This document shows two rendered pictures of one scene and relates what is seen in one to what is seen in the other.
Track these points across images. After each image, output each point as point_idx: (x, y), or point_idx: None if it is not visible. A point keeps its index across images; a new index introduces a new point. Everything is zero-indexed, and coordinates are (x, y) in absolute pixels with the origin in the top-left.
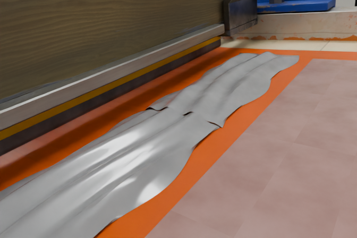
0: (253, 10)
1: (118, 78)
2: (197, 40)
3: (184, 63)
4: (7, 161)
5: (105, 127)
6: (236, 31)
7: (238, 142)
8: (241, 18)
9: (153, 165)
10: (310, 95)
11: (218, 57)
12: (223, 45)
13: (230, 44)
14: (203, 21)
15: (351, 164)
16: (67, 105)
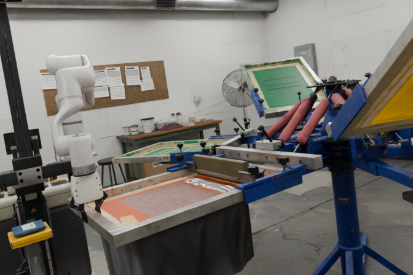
0: (251, 180)
1: (214, 175)
2: (228, 177)
3: (235, 182)
4: (209, 178)
5: (212, 181)
6: (243, 182)
7: (197, 187)
8: (245, 180)
9: (196, 183)
10: (204, 191)
11: None
12: None
13: None
14: (236, 175)
15: (186, 191)
16: (214, 175)
